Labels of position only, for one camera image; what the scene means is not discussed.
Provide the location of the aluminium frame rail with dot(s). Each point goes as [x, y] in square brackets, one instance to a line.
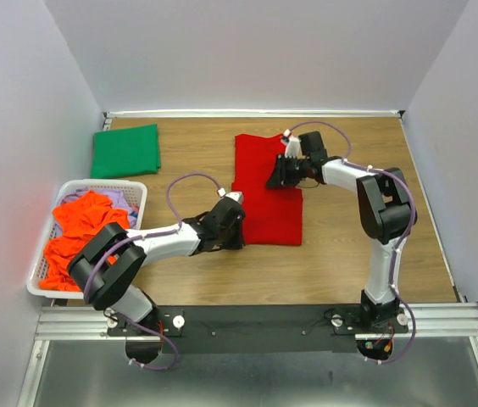
[74, 362]

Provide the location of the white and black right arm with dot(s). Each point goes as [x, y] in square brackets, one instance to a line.
[386, 208]

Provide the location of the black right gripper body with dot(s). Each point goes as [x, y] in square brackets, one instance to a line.
[289, 170]

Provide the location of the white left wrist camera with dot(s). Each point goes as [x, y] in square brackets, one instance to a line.
[234, 195]

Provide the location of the orange t shirt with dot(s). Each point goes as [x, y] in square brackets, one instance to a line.
[78, 222]

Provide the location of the red t shirt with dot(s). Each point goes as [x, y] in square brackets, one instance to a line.
[273, 216]

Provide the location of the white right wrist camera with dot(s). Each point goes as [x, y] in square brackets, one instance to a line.
[292, 145]

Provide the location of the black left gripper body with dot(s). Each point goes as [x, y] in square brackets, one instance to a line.
[230, 239]

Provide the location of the white plastic laundry basket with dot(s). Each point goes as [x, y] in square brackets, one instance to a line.
[135, 194]

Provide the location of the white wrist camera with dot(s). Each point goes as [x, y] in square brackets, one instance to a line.
[292, 145]
[234, 195]

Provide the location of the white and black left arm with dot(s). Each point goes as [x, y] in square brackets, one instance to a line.
[105, 268]

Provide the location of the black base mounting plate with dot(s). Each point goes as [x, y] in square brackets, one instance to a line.
[253, 329]

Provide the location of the folded green t shirt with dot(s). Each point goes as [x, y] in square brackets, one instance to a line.
[125, 152]

